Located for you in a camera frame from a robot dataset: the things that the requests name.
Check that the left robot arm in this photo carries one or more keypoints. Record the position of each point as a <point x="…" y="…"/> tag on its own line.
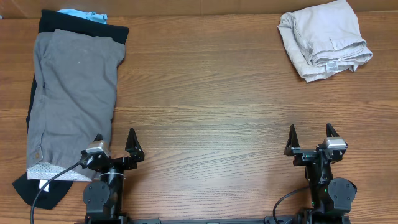
<point x="104" y="197"/>

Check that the folded beige shorts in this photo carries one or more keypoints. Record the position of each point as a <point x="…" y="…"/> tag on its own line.
<point x="323" y="40"/>

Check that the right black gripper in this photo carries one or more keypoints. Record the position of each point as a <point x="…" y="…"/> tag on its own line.
<point x="311" y="153"/>

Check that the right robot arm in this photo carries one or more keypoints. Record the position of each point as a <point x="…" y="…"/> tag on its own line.
<point x="331" y="197"/>

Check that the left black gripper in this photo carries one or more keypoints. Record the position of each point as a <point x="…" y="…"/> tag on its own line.
<point x="134" y="152"/>

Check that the light blue garment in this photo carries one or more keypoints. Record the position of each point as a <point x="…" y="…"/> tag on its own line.
<point x="91" y="16"/>

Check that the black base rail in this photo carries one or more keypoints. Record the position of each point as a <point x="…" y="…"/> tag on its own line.
<point x="266" y="220"/>

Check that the grey shorts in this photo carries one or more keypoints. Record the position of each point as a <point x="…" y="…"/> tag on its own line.
<point x="74" y="101"/>

